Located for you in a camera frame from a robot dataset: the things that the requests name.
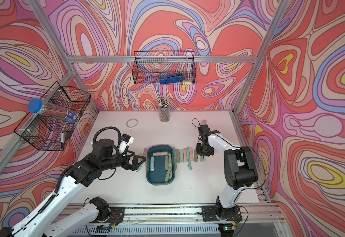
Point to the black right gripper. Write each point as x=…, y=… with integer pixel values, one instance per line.
x=199, y=151

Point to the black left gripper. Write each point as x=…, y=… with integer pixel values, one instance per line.
x=127, y=166

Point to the pink folding knife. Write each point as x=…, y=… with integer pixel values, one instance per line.
x=184, y=156
x=160, y=154
x=191, y=154

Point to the light blue sheathed knife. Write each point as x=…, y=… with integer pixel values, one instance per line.
x=152, y=164

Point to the light blue folding knife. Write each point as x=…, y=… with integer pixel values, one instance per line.
x=181, y=155

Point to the olive green folding knife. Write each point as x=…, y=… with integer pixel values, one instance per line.
x=177, y=155

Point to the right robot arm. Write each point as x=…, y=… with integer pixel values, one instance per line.
x=239, y=170

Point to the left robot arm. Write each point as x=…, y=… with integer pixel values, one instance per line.
x=73, y=180

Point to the teal plastic storage box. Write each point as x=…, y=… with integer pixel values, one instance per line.
x=157, y=177

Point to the masking tape roll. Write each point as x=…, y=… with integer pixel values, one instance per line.
x=131, y=123

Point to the pencil holder cup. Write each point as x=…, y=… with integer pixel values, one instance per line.
x=163, y=104

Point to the blue tool in basket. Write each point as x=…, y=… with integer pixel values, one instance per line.
x=172, y=79

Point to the clear bottle blue cap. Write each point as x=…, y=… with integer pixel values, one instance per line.
x=40, y=107

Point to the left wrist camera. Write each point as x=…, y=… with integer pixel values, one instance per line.
x=126, y=140

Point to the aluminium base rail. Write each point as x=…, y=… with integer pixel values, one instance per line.
x=194, y=214

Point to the black wire basket left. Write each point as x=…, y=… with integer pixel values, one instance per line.
x=52, y=118

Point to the black wire basket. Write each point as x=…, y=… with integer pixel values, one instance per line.
x=151, y=65
x=52, y=118

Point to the black wire basket back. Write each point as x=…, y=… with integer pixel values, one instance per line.
x=151, y=65

